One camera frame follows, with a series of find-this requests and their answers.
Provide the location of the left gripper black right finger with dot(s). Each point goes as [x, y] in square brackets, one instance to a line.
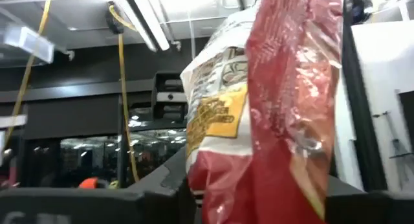
[336, 186]

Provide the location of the long LED light bar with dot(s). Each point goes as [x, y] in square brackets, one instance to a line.
[145, 23]

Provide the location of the black frame post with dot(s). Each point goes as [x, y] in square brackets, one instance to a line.
[359, 104]

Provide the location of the red Maruchan roast beef packet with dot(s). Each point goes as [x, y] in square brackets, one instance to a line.
[284, 120]

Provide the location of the orange round object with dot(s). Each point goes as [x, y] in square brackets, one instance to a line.
[88, 183]

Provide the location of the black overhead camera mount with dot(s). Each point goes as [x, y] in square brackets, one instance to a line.
[169, 96]

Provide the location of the black wall-mounted device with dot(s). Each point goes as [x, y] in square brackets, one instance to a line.
[359, 7]

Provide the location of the black backdrop panel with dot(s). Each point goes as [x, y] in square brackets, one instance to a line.
[408, 120]

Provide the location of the yellow-green bottle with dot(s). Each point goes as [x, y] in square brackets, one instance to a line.
[114, 184]

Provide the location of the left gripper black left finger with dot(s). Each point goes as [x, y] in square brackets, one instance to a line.
[168, 198]

